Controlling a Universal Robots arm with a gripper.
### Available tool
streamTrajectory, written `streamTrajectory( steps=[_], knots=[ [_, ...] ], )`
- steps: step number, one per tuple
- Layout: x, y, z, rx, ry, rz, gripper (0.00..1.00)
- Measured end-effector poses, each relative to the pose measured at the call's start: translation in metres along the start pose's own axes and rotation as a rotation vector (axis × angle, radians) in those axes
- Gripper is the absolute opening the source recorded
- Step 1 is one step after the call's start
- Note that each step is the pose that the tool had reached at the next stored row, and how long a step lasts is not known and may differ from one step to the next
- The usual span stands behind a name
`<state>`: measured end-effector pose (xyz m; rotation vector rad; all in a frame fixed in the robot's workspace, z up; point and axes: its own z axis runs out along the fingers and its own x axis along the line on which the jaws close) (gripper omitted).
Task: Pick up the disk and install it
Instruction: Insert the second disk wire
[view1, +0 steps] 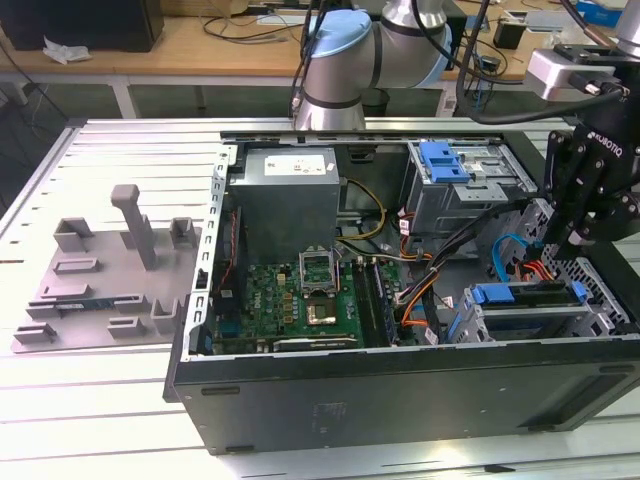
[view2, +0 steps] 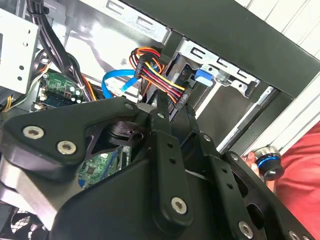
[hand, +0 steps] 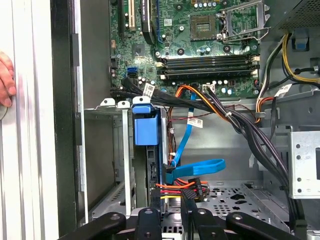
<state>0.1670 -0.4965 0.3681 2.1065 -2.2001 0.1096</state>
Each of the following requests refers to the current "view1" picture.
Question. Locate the black RAM stick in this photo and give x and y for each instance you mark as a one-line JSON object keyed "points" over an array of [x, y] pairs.
{"points": [[386, 305]]}

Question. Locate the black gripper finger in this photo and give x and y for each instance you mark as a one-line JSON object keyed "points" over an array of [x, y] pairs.
{"points": [[617, 220], [570, 190]]}

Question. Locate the blue plastic drive latch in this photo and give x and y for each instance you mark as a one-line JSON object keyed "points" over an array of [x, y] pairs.
{"points": [[440, 167]]}

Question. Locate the CPU socket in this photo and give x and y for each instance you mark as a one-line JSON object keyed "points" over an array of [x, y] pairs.
{"points": [[321, 312]]}

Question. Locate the crumpled white plastic wrap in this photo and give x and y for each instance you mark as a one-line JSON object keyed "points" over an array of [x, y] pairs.
{"points": [[65, 52]]}

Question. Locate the black case fan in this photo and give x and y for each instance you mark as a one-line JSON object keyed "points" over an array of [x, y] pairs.
{"points": [[232, 260]]}

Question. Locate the brown cardboard piece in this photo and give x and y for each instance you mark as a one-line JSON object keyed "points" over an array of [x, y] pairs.
{"points": [[235, 6]]}

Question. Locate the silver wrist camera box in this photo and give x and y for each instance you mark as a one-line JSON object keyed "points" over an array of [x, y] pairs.
{"points": [[550, 75]]}

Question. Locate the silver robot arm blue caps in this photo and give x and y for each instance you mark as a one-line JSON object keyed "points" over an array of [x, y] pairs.
{"points": [[340, 65]]}

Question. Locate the green RAM stick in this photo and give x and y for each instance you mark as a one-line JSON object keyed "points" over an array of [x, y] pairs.
{"points": [[370, 305]]}

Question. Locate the blue cardboard box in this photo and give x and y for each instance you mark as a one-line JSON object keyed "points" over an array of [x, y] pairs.
{"points": [[597, 12]]}

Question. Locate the green motherboard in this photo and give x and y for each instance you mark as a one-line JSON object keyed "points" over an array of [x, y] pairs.
{"points": [[265, 280]]}

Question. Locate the thin metal locking lever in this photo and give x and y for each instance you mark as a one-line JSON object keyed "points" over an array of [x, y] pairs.
{"points": [[339, 270]]}

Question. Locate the black graphics card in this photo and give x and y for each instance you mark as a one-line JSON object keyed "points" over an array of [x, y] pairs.
{"points": [[315, 344]]}

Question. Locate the black open PC case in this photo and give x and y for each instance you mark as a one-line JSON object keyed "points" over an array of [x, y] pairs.
{"points": [[400, 400]]}

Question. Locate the grey parts rack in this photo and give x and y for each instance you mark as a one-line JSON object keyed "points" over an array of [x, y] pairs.
{"points": [[100, 280]]}

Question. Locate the small black container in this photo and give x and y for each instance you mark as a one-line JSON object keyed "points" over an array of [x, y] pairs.
{"points": [[509, 35]]}

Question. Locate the silver disk bay cage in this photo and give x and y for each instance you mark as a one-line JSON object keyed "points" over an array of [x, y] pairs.
{"points": [[595, 320]]}

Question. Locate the hard disk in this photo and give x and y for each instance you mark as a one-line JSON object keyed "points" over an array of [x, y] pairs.
{"points": [[495, 294]]}

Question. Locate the black computer tower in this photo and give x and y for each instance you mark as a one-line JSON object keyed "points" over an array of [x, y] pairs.
{"points": [[75, 25]]}

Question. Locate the grey power supply unit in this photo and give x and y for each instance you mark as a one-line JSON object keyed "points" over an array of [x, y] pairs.
{"points": [[280, 210]]}

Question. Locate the silver optical drive cage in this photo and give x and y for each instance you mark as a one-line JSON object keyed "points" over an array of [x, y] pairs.
{"points": [[450, 205]]}

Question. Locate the wooden desk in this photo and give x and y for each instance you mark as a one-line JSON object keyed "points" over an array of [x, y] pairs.
{"points": [[225, 55]]}

